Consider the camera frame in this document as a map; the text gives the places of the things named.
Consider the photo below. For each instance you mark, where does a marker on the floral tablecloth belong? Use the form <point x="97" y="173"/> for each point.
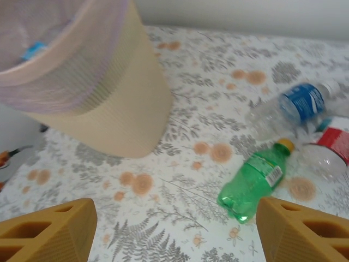
<point x="191" y="82"/>

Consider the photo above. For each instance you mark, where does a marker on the beige slatted waste bin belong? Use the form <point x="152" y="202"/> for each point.
<point x="122" y="109"/>

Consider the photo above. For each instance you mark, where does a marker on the red-label clear bottle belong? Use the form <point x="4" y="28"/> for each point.
<point x="335" y="140"/>

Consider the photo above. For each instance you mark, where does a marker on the pink mesh waste basket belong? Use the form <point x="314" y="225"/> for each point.
<point x="54" y="90"/>

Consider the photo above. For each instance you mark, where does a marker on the green soda bottle yellow cap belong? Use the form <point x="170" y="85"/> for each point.
<point x="251" y="183"/>

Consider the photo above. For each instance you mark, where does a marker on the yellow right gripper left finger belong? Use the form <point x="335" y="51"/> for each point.
<point x="46" y="234"/>

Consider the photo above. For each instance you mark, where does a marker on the blue-capped Pepsi bottle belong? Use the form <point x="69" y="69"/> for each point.
<point x="34" y="50"/>

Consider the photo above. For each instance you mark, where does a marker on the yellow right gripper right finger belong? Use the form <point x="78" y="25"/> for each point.
<point x="305" y="234"/>

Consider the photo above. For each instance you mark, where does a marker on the white-capped blue-label clear bottle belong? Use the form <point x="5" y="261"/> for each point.
<point x="302" y="103"/>

